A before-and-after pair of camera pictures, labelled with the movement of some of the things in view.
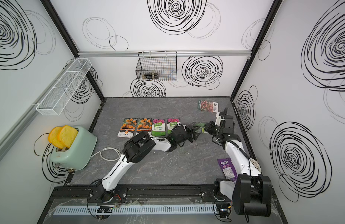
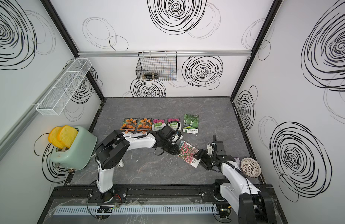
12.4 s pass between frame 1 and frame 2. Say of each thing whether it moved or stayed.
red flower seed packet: moved
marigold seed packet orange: stayed
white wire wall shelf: stayed
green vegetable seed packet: moved
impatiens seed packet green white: stayed
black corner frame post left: stayed
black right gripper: moved
